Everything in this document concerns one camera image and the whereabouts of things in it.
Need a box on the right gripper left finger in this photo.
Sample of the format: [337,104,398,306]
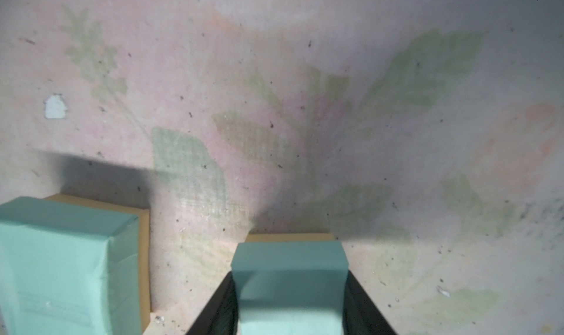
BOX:
[185,272,239,335]

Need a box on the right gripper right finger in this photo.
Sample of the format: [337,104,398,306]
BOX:
[342,271,397,335]

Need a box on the green box lid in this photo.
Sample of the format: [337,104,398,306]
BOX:
[231,240,349,334]

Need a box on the tan box base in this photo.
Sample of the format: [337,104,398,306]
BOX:
[245,233,336,243]

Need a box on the middle green lid box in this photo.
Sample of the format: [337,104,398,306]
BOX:
[1,194,151,334]

